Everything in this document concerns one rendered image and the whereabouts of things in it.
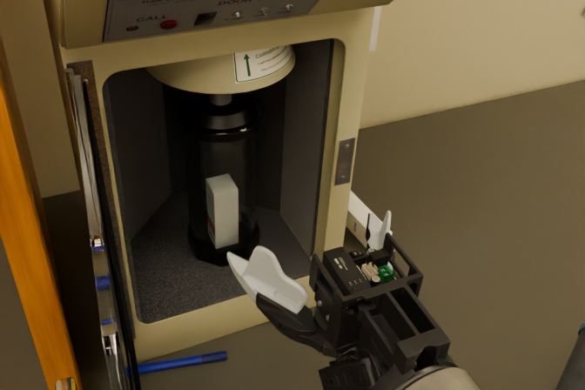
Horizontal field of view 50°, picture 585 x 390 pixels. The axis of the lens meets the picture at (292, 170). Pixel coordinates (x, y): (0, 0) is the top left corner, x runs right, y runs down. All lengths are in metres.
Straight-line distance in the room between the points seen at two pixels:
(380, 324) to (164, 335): 0.43
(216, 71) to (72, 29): 0.20
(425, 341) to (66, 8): 0.34
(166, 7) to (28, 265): 0.26
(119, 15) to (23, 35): 0.56
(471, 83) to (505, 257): 0.53
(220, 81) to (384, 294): 0.31
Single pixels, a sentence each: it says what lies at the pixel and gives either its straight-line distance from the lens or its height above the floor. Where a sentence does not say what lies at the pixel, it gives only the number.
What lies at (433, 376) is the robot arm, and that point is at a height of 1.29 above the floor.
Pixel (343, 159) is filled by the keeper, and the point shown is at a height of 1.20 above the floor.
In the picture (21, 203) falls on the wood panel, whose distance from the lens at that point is 0.56.
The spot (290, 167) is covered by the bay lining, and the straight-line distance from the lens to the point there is 0.89.
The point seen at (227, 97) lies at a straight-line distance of 0.77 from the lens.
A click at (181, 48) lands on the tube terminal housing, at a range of 0.62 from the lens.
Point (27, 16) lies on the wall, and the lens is 1.05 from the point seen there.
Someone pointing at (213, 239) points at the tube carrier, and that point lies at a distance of 0.86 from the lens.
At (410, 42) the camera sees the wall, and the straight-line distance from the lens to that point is 1.33.
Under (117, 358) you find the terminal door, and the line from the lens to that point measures 0.35.
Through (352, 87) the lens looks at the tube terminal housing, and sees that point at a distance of 0.72.
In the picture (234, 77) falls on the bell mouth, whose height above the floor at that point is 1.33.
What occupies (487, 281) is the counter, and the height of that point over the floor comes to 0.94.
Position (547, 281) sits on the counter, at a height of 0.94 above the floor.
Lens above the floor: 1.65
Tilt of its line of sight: 37 degrees down
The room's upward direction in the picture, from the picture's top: 4 degrees clockwise
